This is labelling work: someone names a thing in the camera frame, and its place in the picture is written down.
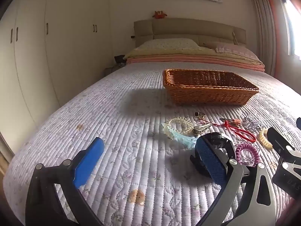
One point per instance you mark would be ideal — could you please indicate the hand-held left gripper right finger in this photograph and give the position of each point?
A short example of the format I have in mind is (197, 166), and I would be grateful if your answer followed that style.
(211, 162)

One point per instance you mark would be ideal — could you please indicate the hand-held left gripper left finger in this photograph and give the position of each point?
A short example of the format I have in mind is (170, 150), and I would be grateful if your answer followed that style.
(89, 160)

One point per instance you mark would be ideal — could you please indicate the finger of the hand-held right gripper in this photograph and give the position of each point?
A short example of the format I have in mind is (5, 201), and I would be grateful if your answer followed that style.
(277, 139)
(299, 123)

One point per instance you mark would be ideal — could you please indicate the black hair claw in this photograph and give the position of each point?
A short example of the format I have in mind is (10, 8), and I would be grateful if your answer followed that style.
(196, 166)

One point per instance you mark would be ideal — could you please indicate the silver metal hair clip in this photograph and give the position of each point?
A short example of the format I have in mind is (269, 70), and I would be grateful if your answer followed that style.
(202, 128)

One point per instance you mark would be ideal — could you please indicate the light blue spiky hair claw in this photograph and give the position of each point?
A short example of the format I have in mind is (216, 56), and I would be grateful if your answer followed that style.
(181, 140)

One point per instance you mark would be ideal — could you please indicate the small gold keyring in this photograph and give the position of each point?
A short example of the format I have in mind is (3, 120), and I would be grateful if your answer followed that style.
(201, 116)

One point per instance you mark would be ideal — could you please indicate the brown wicker basket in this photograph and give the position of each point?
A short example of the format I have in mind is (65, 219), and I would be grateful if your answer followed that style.
(207, 91)

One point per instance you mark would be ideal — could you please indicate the lilac quilted bedspread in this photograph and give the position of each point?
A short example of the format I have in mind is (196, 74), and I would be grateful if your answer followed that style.
(117, 122)

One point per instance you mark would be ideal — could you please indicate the nightstand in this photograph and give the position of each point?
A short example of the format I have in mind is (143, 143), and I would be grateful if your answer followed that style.
(110, 70)

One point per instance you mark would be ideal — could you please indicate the window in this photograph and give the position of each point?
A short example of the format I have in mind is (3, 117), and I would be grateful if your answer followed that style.
(294, 28)

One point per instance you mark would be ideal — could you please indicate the pink pillow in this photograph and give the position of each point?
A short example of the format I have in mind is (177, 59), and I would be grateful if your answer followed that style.
(235, 50)

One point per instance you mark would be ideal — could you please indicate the striped curtain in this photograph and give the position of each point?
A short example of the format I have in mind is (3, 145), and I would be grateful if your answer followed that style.
(263, 28)

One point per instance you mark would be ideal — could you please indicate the small black device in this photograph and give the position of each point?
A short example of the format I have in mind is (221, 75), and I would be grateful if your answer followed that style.
(119, 58)

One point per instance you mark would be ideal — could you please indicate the white wardrobe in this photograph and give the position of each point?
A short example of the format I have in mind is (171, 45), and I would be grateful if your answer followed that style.
(58, 51)

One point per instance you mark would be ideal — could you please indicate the folded yellow blanket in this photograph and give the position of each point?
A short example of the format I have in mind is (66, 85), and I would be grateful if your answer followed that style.
(176, 53)

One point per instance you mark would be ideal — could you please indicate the white dotted pillow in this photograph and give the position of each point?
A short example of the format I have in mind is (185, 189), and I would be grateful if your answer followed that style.
(164, 43)

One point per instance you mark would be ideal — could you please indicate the beige padded headboard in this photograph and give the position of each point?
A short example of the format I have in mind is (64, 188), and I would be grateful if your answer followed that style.
(188, 28)

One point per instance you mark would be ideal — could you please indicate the red plush toy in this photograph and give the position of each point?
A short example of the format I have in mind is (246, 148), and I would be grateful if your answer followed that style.
(160, 14)

